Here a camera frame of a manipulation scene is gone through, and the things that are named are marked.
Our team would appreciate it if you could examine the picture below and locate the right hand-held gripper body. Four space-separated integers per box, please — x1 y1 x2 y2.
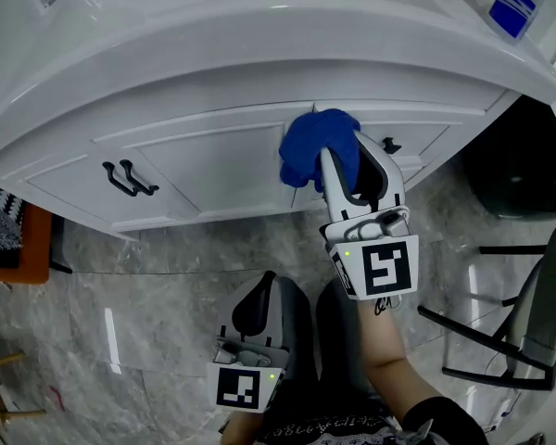
322 203 422 303

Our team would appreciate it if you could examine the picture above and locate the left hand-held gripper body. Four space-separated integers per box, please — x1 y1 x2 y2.
205 325 291 415

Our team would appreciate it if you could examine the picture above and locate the blue cloth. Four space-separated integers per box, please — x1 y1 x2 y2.
278 108 363 192

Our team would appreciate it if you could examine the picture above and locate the large white drawer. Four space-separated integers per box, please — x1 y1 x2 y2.
300 99 488 166

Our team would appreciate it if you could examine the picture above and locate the person's right forearm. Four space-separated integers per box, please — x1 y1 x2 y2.
355 294 446 428

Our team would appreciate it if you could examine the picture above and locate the person's left forearm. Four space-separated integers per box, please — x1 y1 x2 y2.
221 410 266 445

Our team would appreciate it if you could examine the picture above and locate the person's left leg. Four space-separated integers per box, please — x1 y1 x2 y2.
277 275 323 391

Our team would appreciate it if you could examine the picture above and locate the person's leg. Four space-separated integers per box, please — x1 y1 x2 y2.
277 275 323 391
315 279 370 393

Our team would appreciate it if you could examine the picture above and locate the person's right leg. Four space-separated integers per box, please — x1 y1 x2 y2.
315 279 370 393

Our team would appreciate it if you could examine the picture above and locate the person's black lace-print shirt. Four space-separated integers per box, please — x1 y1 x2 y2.
259 387 490 445

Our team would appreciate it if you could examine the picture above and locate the white cabinet door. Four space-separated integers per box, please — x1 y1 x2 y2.
91 104 316 224
0 140 203 243

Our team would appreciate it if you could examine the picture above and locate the white vanity cabinet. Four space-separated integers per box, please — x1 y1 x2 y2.
0 0 556 243

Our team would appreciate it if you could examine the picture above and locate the orange sofa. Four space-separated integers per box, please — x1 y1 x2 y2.
0 178 73 286

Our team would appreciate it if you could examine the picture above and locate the white spray bottle blue label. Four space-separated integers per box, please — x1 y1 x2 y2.
486 0 555 41

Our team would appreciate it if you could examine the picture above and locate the wooden stool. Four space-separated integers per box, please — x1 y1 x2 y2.
0 336 47 433

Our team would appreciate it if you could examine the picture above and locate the black white patterned pillow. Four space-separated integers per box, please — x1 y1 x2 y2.
0 178 27 268

